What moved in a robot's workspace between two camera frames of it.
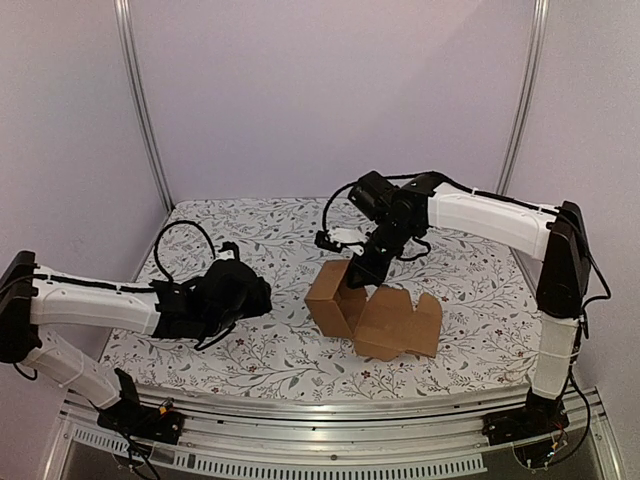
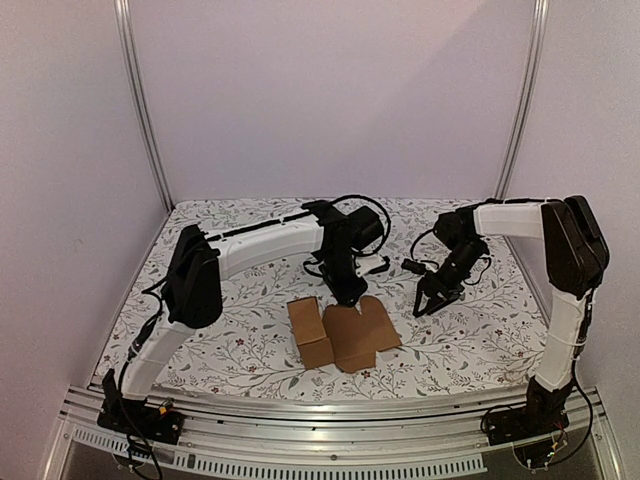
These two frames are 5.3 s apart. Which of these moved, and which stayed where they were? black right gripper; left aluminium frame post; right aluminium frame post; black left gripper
Moved: black left gripper; black right gripper
Stayed: right aluminium frame post; left aluminium frame post
